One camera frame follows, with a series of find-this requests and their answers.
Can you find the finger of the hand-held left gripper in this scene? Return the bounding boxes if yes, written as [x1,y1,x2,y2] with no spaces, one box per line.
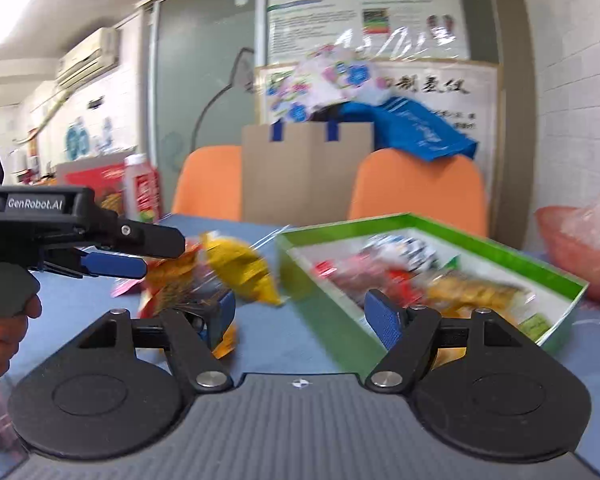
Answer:
[95,216,186,260]
[39,252,149,280]

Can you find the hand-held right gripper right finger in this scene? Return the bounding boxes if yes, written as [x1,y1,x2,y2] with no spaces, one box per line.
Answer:
[364,289,526,394]

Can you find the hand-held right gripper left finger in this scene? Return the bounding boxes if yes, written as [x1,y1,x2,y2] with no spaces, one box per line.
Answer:
[75,290,237,394]

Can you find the clear orange-edged snack packet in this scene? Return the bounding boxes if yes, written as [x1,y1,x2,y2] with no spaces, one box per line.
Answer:
[180,280,239,361]

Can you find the orange-red bean snack packet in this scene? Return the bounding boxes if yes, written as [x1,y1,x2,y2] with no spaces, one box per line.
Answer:
[138,242,206,319]

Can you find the red noodle snack packet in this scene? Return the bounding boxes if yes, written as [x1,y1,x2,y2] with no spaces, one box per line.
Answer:
[313,254,417,311]

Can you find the green cardboard box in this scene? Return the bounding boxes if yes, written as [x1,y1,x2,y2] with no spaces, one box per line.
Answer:
[275,212,591,377]

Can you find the white and black snack packet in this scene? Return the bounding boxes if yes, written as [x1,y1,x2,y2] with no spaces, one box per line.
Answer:
[362,233,439,272]

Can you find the yellow barcode snack packet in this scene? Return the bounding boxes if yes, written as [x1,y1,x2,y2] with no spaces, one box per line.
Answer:
[420,269,537,322]

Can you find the person's left hand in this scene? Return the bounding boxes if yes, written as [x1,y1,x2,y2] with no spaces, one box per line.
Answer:
[0,295,43,380]

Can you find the pink snack packet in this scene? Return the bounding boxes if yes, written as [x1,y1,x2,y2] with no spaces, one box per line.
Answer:
[110,279,144,299]

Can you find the yellow foil snack packet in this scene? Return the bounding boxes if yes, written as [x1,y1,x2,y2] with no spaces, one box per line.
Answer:
[202,232,284,307]

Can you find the red and white drink bottle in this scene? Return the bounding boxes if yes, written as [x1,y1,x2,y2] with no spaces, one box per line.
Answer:
[123,153,164,224]

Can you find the blue printed tablecloth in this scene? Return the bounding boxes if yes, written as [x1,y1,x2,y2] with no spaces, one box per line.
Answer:
[0,212,600,480]

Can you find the red cracker box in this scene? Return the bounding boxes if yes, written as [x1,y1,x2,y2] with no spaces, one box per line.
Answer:
[54,162,132,213]

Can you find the orange chair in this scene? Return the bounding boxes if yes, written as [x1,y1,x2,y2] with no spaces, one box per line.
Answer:
[347,148,490,239]
[171,145,244,221]

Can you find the brown paper bag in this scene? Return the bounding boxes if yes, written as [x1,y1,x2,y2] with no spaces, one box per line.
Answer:
[241,120,375,226]

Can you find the white air conditioner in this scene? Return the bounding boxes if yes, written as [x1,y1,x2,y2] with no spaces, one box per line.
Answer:
[54,27,121,89]

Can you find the blue plastic bag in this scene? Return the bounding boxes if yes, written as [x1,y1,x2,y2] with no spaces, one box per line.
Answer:
[324,97,480,163]

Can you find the floral cloth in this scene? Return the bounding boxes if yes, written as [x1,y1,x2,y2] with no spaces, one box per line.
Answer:
[264,44,382,124]

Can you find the framed wall poster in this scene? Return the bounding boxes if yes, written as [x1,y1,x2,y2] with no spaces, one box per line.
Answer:
[253,58,506,247]

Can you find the white wall poster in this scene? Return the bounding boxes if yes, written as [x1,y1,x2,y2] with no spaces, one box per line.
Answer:
[265,0,470,64]

